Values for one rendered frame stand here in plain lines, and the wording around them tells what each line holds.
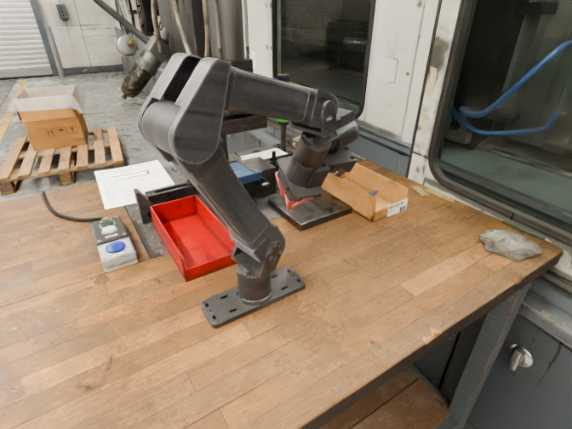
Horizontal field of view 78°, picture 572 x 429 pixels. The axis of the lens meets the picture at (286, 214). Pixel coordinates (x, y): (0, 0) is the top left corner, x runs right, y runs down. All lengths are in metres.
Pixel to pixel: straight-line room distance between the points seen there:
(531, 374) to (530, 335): 0.12
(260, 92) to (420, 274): 0.50
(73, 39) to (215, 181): 9.65
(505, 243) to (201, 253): 0.69
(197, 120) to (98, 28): 9.68
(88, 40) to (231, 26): 9.25
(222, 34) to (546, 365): 1.20
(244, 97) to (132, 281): 0.47
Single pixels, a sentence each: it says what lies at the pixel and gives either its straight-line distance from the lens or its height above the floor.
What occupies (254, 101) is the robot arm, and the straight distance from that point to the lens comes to 0.50.
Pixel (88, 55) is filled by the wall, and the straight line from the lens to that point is 10.12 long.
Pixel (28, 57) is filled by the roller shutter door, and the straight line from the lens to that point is 10.10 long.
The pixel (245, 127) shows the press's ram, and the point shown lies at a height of 1.12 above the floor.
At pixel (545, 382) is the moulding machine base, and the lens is 1.30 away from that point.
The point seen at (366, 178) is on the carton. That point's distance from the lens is 1.09.
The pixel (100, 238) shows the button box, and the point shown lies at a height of 0.93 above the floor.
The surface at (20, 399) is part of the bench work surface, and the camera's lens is 0.68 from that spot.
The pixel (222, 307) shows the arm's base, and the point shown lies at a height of 0.91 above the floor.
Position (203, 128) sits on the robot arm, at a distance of 0.44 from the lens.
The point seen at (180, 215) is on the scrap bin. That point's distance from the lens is 0.96.
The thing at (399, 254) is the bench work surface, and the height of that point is 0.90.
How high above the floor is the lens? 1.39
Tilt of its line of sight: 31 degrees down
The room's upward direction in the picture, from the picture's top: straight up
